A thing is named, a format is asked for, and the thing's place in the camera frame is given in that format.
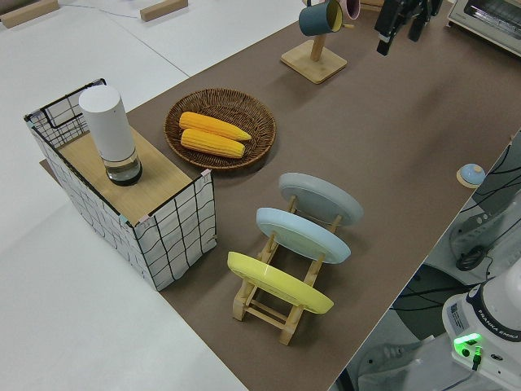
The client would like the yellow plate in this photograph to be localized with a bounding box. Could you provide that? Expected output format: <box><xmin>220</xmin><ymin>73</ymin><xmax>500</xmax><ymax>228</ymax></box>
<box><xmin>225</xmin><ymin>250</ymin><xmax>335</xmax><ymax>316</ymax></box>

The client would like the dark blue mug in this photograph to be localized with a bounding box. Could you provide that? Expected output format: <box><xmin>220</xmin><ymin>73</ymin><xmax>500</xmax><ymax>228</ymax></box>
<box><xmin>297</xmin><ymin>0</ymin><xmax>345</xmax><ymax>37</ymax></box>

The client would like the gray white equipment housing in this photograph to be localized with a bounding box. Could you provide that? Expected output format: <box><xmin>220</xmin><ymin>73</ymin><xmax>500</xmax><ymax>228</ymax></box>
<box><xmin>449</xmin><ymin>201</ymin><xmax>508</xmax><ymax>264</ymax></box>

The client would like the blue call bell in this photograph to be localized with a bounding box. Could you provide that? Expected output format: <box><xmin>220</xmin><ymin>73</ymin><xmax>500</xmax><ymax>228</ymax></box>
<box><xmin>455</xmin><ymin>162</ymin><xmax>486</xmax><ymax>190</ymax></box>

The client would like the long black cable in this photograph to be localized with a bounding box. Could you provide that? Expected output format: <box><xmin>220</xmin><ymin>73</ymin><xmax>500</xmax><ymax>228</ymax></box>
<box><xmin>388</xmin><ymin>279</ymin><xmax>494</xmax><ymax>313</ymax></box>

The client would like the wire basket with wooden shelf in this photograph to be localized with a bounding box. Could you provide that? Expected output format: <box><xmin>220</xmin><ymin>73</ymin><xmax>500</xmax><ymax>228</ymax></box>
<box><xmin>23</xmin><ymin>77</ymin><xmax>218</xmax><ymax>293</ymax></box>

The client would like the light blue plate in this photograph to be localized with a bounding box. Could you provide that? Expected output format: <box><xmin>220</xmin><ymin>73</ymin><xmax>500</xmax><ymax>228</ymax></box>
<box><xmin>255</xmin><ymin>207</ymin><xmax>352</xmax><ymax>266</ymax></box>

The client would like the wooden plate rack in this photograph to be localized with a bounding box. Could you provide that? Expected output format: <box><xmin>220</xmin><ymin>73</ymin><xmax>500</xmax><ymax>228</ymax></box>
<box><xmin>231</xmin><ymin>191</ymin><xmax>344</xmax><ymax>347</ymax></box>

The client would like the pink mug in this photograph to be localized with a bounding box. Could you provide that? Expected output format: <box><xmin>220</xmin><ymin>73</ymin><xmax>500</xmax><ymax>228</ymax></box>
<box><xmin>339</xmin><ymin>0</ymin><xmax>361</xmax><ymax>21</ymax></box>

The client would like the white toaster oven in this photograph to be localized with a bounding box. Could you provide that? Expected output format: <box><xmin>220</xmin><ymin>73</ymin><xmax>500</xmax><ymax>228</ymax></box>
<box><xmin>444</xmin><ymin>0</ymin><xmax>521</xmax><ymax>59</ymax></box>

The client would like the white cylinder bottle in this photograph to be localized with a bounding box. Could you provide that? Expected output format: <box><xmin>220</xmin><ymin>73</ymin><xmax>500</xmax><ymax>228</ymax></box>
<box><xmin>77</xmin><ymin>84</ymin><xmax>145</xmax><ymax>188</ymax></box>

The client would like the yellow corn cob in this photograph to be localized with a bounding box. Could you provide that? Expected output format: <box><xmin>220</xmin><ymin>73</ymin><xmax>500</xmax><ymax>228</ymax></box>
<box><xmin>178</xmin><ymin>111</ymin><xmax>252</xmax><ymax>143</ymax></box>
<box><xmin>179</xmin><ymin>128</ymin><xmax>247</xmax><ymax>160</ymax></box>

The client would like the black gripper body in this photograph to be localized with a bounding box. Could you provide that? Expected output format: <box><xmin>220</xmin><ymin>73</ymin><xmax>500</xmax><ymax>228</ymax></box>
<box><xmin>405</xmin><ymin>0</ymin><xmax>444</xmax><ymax>16</ymax></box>

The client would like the coiled black cable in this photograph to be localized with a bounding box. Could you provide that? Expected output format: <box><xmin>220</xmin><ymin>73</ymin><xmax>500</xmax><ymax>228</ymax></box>
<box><xmin>455</xmin><ymin>243</ymin><xmax>496</xmax><ymax>272</ymax></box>

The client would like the brown table mat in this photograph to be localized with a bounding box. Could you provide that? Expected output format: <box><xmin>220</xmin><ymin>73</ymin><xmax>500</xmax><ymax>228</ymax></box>
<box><xmin>38</xmin><ymin>0</ymin><xmax>521</xmax><ymax>391</ymax></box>

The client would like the wooden block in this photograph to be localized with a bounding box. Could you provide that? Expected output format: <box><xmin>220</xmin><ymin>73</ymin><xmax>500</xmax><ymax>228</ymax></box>
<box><xmin>0</xmin><ymin>0</ymin><xmax>60</xmax><ymax>30</ymax></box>
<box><xmin>138</xmin><ymin>0</ymin><xmax>190</xmax><ymax>23</ymax></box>

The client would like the brown wicker basket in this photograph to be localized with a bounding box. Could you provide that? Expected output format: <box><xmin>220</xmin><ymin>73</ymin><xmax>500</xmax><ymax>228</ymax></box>
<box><xmin>164</xmin><ymin>87</ymin><xmax>278</xmax><ymax>172</ymax></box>

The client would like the wooden mug rack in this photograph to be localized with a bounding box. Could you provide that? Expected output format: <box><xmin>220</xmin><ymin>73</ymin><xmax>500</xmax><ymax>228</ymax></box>
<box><xmin>279</xmin><ymin>0</ymin><xmax>356</xmax><ymax>86</ymax></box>

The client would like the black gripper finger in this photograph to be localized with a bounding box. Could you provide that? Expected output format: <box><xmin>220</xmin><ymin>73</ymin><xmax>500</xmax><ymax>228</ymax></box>
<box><xmin>374</xmin><ymin>0</ymin><xmax>409</xmax><ymax>58</ymax></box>
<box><xmin>407</xmin><ymin>7</ymin><xmax>431</xmax><ymax>42</ymax></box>

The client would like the gray plate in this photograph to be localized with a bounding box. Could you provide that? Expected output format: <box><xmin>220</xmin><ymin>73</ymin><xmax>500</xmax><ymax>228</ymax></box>
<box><xmin>278</xmin><ymin>172</ymin><xmax>365</xmax><ymax>230</ymax></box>

